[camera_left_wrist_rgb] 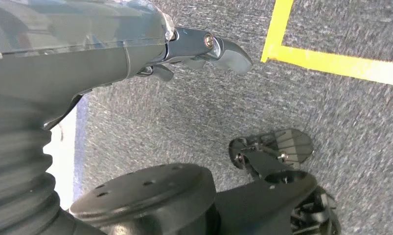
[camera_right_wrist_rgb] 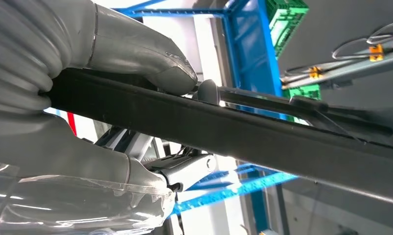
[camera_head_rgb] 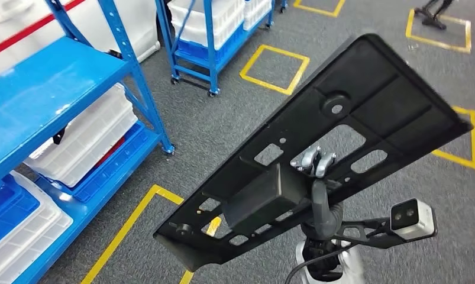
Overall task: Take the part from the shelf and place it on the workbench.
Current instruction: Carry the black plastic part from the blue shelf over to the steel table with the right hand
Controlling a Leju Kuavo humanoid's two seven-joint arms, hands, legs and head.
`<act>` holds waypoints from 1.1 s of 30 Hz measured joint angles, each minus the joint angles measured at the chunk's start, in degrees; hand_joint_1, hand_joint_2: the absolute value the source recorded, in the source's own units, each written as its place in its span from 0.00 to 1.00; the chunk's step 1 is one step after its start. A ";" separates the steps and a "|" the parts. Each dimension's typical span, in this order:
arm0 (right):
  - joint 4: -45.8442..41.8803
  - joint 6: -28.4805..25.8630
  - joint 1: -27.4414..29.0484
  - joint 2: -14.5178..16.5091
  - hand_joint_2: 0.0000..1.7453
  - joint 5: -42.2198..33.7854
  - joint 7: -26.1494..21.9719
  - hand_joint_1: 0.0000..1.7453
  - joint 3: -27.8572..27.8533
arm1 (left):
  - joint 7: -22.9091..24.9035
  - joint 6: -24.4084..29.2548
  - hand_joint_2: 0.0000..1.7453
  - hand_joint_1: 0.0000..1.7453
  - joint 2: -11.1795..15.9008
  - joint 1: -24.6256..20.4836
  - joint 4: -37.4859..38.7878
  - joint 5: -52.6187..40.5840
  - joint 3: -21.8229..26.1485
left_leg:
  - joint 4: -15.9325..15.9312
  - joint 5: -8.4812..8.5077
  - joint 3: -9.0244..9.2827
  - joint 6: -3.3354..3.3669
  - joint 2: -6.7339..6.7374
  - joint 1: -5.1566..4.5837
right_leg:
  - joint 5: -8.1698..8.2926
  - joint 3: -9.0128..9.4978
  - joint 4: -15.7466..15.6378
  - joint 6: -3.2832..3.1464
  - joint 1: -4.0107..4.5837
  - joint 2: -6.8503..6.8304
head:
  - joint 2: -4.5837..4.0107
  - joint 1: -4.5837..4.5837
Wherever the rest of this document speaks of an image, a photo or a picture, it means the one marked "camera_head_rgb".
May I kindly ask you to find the black plastic plate bracket part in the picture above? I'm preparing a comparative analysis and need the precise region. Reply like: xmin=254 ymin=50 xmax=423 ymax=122
xmin=153 ymin=33 xmax=474 ymax=273

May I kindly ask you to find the black tripod stand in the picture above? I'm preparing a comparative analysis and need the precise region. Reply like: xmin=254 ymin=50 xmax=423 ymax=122
xmin=413 ymin=0 xmax=455 ymax=31

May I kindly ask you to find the blue plastic crate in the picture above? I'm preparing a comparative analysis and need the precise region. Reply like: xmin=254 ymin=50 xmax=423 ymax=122
xmin=0 ymin=174 xmax=41 ymax=251
xmin=177 ymin=24 xmax=247 ymax=66
xmin=35 ymin=121 xmax=148 ymax=202

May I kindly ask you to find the white car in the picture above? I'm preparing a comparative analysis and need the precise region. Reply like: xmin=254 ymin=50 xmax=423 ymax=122
xmin=0 ymin=0 xmax=161 ymax=81

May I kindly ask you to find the blue wheeled metal rack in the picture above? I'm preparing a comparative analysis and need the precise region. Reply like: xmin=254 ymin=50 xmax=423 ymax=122
xmin=154 ymin=0 xmax=289 ymax=98

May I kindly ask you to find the black cable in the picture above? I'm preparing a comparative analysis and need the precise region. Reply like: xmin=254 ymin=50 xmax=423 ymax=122
xmin=284 ymin=244 xmax=356 ymax=284

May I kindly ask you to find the red item in crate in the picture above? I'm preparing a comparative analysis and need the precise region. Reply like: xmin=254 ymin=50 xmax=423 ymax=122
xmin=94 ymin=136 xmax=126 ymax=167

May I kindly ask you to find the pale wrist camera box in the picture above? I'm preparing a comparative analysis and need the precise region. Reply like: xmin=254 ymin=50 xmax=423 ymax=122
xmin=390 ymin=198 xmax=438 ymax=241

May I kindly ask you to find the blue metal shelf rack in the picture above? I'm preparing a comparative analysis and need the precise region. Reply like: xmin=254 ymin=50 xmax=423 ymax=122
xmin=0 ymin=0 xmax=176 ymax=284

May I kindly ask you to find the long red barrier belt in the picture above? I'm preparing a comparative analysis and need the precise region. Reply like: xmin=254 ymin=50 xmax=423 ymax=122
xmin=0 ymin=0 xmax=85 ymax=62

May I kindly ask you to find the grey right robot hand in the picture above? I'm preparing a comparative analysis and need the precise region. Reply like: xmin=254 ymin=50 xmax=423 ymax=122
xmin=290 ymin=146 xmax=344 ymax=241

